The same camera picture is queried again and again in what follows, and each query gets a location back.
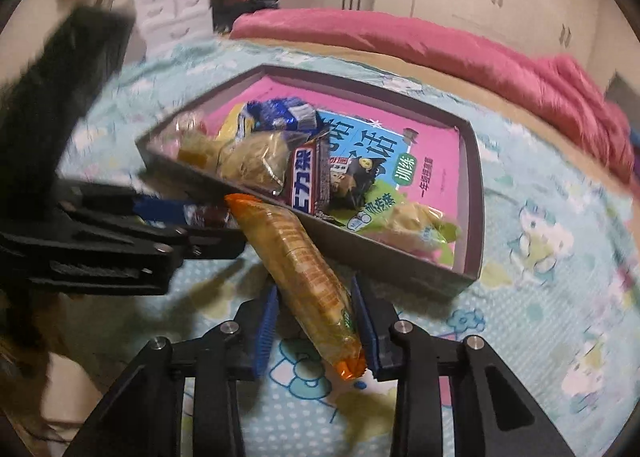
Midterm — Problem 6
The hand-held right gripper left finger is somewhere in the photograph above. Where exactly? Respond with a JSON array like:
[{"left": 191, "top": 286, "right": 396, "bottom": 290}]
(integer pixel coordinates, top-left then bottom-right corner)
[{"left": 62, "top": 284, "right": 280, "bottom": 457}]

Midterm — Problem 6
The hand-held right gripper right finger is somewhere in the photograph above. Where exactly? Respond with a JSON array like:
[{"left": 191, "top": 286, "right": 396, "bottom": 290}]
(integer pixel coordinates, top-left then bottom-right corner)
[{"left": 349, "top": 274, "right": 576, "bottom": 457}]

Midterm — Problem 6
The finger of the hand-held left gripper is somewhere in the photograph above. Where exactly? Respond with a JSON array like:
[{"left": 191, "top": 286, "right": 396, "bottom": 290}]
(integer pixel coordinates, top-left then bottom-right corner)
[
  {"left": 55, "top": 180, "right": 191, "bottom": 225},
  {"left": 27, "top": 223, "right": 247, "bottom": 297}
]

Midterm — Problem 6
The green striped candy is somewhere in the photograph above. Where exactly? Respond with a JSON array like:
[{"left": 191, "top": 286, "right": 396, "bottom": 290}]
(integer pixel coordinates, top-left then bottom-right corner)
[{"left": 184, "top": 204, "right": 238, "bottom": 230}]

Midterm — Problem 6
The clear round pastry packet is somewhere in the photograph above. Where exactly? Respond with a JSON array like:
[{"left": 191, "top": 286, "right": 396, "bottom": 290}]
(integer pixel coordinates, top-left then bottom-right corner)
[{"left": 172, "top": 110, "right": 223, "bottom": 168}]

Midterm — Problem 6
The orange cracker packet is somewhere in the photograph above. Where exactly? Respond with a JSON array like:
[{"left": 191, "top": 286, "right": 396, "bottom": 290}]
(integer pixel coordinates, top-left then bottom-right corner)
[{"left": 225, "top": 193, "right": 368, "bottom": 380}]

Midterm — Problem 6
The shallow dark cardboard box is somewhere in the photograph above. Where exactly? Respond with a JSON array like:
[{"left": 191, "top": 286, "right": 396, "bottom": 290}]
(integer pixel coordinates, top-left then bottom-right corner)
[{"left": 135, "top": 64, "right": 485, "bottom": 300}]

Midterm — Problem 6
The rice crisp packet green label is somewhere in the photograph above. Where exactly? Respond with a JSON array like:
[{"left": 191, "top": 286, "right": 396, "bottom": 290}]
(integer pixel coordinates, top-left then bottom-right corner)
[{"left": 220, "top": 130, "right": 296, "bottom": 195}]

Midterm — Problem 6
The yellow biscuit packet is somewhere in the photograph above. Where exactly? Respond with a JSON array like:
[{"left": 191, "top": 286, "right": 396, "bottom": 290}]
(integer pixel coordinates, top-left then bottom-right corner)
[{"left": 217, "top": 104, "right": 251, "bottom": 140}]

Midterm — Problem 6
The brown chocolate bar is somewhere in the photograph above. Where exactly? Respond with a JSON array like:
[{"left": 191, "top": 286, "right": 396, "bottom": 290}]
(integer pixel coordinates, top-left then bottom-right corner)
[{"left": 282, "top": 137, "right": 333, "bottom": 217}]

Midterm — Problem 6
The light green packet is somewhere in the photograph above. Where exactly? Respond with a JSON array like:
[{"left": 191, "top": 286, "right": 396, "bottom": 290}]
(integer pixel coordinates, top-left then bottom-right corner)
[{"left": 345, "top": 187, "right": 463, "bottom": 258}]

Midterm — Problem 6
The blue wafer packet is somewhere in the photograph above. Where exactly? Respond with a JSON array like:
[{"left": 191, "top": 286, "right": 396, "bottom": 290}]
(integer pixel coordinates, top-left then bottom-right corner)
[{"left": 244, "top": 97, "right": 321, "bottom": 134}]

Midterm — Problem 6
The black candy packet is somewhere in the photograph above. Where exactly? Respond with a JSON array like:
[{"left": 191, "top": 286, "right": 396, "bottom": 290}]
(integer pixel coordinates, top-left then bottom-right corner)
[{"left": 325, "top": 154, "right": 386, "bottom": 213}]

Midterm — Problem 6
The white drawer cabinet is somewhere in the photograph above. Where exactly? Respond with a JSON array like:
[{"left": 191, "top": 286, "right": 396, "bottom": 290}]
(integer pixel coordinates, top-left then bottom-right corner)
[{"left": 134, "top": 0, "right": 213, "bottom": 58}]

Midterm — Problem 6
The teal cat print blanket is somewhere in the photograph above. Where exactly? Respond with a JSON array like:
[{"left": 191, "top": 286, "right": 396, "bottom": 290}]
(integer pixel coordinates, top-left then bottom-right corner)
[{"left": 55, "top": 37, "right": 640, "bottom": 457}]

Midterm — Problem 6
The pink book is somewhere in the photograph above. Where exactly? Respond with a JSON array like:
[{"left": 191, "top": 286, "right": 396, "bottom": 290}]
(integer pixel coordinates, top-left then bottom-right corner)
[{"left": 200, "top": 82, "right": 461, "bottom": 268}]

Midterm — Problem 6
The pink blanket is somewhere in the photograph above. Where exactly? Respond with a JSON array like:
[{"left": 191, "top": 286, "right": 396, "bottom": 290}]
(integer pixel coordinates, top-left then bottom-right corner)
[{"left": 230, "top": 7, "right": 638, "bottom": 183}]

